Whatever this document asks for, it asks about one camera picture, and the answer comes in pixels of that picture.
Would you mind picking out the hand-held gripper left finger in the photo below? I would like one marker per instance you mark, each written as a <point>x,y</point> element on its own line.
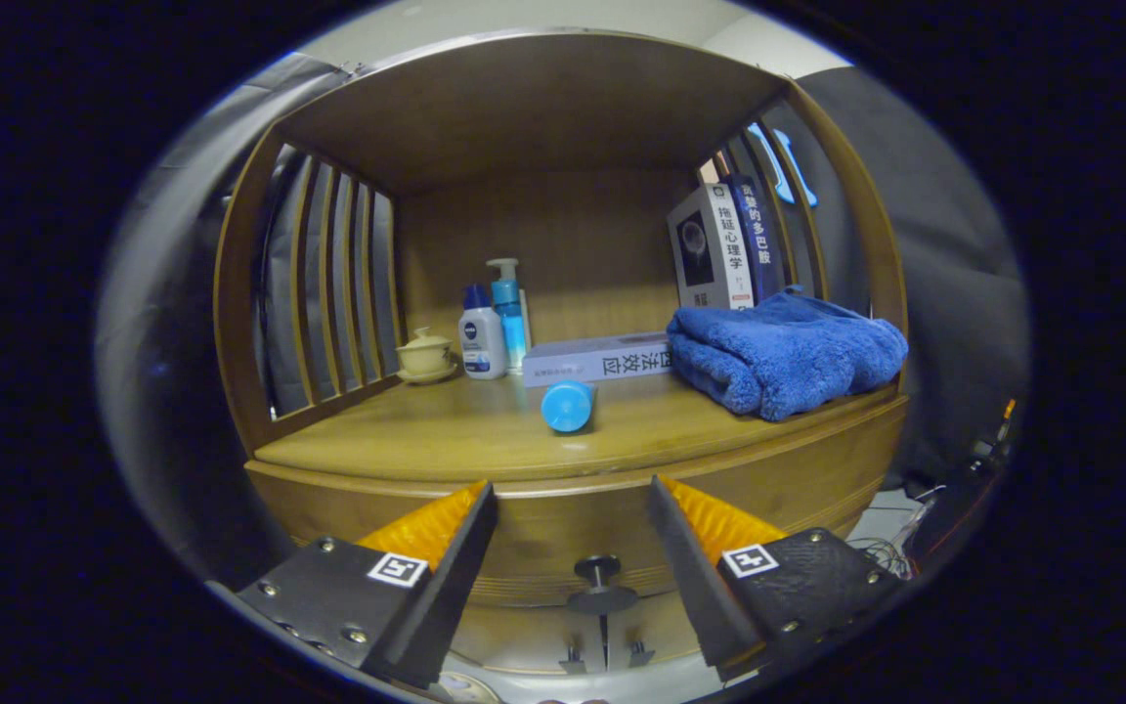
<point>436,606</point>

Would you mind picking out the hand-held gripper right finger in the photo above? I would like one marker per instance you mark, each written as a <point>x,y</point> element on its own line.
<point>700,587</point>

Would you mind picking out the black drawer knob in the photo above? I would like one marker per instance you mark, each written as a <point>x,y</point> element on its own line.
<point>600,585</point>

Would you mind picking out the wooden drawer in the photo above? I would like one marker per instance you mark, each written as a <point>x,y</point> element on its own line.
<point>543,538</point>

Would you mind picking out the blue white tube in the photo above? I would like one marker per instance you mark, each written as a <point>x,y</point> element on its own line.
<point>568,406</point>

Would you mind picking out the wooden cabinet door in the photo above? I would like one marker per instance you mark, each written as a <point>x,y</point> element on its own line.
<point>524,636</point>
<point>656,626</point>

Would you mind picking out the wooden countertop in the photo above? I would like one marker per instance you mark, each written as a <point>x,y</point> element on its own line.
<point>446,430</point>

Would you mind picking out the wooden cabinet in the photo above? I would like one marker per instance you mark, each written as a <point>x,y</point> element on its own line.
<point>524,108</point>

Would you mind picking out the blue folded towel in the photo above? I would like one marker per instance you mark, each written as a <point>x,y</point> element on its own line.
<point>783,357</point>

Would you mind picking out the flat grey book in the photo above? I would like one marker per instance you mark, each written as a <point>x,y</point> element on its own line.
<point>602,357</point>

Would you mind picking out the cream lidded teacup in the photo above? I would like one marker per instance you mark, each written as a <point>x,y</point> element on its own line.
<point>424,355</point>

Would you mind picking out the white bottle blue cap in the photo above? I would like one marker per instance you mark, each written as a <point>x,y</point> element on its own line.
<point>481,342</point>

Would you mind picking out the blue pump bottle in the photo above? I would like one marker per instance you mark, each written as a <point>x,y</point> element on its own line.
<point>509,313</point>

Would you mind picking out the upright grey white book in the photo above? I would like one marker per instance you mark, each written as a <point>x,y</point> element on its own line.
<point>710,249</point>

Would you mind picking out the orange black tool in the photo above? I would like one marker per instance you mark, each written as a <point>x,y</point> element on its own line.
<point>1003,420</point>

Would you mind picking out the upright dark blue book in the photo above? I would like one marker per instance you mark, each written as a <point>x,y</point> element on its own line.
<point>757,244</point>

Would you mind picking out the black backdrop cloth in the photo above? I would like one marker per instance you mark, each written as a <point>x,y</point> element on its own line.
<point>944,274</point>

